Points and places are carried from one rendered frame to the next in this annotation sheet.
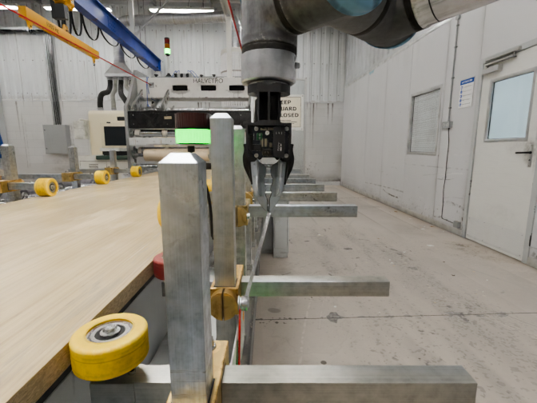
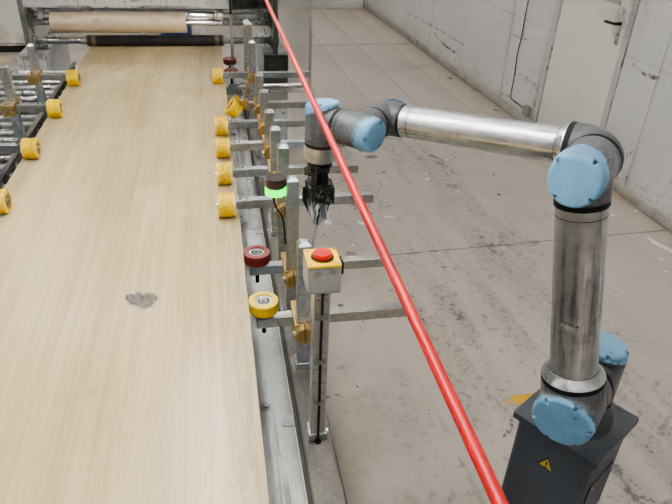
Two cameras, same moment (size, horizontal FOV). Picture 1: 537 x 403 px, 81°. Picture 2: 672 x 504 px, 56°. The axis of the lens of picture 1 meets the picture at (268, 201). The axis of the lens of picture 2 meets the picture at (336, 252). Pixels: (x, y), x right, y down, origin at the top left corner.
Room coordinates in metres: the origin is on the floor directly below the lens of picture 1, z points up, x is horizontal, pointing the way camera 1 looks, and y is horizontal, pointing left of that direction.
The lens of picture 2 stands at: (-1.05, 0.27, 1.90)
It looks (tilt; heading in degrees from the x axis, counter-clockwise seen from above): 31 degrees down; 348
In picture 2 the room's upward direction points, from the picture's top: 3 degrees clockwise
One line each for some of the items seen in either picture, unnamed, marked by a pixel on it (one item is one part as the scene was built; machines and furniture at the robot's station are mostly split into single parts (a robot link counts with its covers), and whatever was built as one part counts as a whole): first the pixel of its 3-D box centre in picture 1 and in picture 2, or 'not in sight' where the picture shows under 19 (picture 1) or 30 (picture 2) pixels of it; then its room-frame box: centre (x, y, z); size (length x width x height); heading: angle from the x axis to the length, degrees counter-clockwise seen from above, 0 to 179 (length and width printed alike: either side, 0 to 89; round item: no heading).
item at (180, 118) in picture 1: (193, 121); (275, 181); (0.54, 0.12, 1.16); 0.06 x 0.06 x 0.02
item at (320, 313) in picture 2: not in sight; (318, 366); (0.02, 0.08, 0.93); 0.05 x 0.05 x 0.45; 0
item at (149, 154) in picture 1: (206, 154); (154, 22); (3.14, 0.62, 1.05); 1.43 x 0.12 x 0.12; 90
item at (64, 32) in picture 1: (65, 37); not in sight; (4.72, 2.84, 2.65); 1.71 x 0.09 x 0.32; 3
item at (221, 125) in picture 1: (224, 252); (292, 250); (0.54, 0.08, 0.93); 0.04 x 0.04 x 0.48; 0
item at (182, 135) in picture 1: (194, 136); (275, 189); (0.54, 0.12, 1.13); 0.06 x 0.06 x 0.02
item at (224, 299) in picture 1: (226, 289); (290, 269); (0.56, 0.08, 0.85); 0.14 x 0.06 x 0.05; 0
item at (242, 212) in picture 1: (239, 211); (282, 203); (0.81, 0.08, 0.95); 0.14 x 0.06 x 0.05; 0
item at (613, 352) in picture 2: not in sight; (592, 366); (0.07, -0.68, 0.79); 0.17 x 0.15 x 0.18; 134
